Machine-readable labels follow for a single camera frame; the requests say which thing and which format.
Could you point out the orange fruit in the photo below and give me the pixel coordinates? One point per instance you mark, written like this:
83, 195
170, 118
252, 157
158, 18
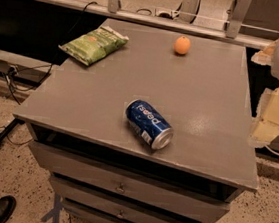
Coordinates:
182, 45

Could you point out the blue pepsi can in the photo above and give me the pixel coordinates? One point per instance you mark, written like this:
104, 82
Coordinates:
149, 124

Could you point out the green chip bag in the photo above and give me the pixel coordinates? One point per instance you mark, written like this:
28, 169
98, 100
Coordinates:
94, 45

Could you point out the middle grey drawer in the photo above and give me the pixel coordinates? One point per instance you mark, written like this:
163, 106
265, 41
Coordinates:
120, 209

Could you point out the grey drawer cabinet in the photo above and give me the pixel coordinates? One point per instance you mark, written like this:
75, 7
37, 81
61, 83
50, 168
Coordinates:
203, 95

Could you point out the top grey drawer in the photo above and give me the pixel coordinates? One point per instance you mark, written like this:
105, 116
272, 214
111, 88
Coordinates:
129, 184

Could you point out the blue tape floor marker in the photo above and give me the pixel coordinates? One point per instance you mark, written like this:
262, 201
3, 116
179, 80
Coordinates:
54, 213

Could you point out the metal window frame rail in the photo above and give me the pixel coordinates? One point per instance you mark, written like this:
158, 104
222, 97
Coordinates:
253, 23

